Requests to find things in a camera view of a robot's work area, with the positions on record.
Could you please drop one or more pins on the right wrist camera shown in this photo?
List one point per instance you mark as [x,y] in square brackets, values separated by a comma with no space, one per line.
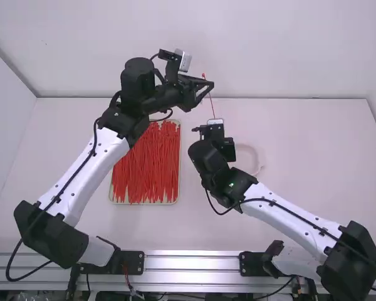
[215,121]

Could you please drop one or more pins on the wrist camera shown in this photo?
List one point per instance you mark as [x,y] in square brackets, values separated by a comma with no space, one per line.
[215,121]
[184,60]

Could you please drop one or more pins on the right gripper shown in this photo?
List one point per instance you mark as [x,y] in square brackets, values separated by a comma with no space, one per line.
[217,135]

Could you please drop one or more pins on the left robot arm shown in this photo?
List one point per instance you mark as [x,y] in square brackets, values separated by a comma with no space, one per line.
[91,156]

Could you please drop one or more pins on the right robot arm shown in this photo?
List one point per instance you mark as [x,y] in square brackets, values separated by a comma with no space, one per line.
[288,213]

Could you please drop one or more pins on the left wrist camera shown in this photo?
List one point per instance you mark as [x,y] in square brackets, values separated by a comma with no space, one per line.
[184,60]

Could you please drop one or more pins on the white dish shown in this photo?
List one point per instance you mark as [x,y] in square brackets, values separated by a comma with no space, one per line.
[253,156]

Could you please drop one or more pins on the silver rails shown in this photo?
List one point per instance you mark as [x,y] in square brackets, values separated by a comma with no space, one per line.
[191,266]

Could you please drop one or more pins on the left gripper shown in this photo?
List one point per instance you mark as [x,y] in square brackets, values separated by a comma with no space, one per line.
[185,92]

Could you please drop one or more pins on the pale tray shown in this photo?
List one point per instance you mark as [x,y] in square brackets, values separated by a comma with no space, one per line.
[179,188]

